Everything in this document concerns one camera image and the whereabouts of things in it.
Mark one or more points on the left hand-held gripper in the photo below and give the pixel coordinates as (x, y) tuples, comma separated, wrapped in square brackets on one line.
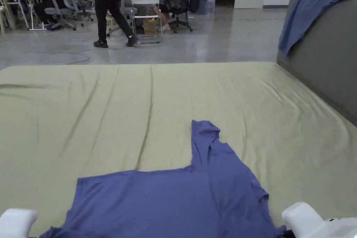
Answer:
[(15, 222)]

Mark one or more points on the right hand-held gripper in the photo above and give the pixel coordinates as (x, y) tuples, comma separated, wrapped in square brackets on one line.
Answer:
[(309, 221)]

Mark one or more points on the bed with pale green sheet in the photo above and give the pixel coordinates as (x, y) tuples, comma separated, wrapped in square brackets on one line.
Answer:
[(97, 115)]

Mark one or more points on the dark blue shirt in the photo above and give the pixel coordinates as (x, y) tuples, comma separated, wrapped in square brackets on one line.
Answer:
[(167, 204)]

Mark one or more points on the grey padded headboard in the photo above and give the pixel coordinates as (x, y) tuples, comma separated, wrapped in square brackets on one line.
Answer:
[(326, 62)]

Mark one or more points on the blue cloth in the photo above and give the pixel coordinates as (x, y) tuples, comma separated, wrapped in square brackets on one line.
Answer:
[(299, 17)]

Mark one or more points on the brown paper bag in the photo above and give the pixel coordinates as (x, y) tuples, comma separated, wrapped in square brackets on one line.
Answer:
[(150, 27)]

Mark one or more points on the clear water jug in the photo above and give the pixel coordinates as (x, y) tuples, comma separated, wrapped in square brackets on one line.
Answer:
[(211, 5)]

